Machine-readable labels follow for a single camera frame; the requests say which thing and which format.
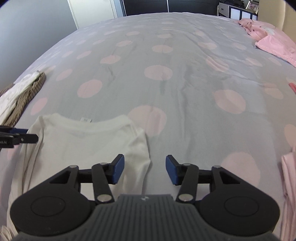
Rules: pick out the white t-shirt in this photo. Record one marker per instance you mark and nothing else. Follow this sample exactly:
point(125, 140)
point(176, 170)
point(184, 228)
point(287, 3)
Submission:
point(64, 142)

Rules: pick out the white door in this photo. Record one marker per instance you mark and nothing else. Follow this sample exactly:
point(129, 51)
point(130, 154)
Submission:
point(89, 12)

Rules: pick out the black sliding wardrobe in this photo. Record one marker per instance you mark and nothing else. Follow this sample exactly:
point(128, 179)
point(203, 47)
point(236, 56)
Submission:
point(138, 7)

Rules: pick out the coral pink pillow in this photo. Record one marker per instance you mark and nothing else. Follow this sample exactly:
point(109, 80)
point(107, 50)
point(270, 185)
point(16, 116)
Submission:
point(292, 86)

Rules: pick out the light pink pillow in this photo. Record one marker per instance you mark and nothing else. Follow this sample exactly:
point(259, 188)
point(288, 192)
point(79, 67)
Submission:
point(270, 39)

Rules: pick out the white garment under striped one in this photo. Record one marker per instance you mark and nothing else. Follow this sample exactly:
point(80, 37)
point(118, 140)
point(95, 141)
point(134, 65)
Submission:
point(9, 98)

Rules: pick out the stack of folded clothes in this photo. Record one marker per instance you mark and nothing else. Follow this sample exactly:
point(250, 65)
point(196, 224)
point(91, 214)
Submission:
point(288, 213)

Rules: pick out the brown striped garment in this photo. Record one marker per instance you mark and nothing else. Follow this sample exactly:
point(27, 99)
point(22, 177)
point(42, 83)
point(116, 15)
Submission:
point(23, 100)

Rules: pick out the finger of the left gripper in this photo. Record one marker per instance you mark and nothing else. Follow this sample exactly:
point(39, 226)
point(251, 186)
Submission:
point(9, 140)
point(11, 130)

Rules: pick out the picture frame on nightstand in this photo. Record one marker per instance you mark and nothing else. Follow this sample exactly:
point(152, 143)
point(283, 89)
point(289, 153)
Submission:
point(253, 6)

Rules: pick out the beige padded headboard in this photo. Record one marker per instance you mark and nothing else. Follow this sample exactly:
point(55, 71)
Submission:
point(278, 13)

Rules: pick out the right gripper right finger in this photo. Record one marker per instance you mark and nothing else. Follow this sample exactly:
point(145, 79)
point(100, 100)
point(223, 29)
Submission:
point(184, 175)

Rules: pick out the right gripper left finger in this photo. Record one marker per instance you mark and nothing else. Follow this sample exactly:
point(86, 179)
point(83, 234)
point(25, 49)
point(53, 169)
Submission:
point(104, 175)

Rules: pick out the white black nightstand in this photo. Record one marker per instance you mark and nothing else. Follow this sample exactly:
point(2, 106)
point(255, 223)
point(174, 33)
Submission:
point(235, 13)

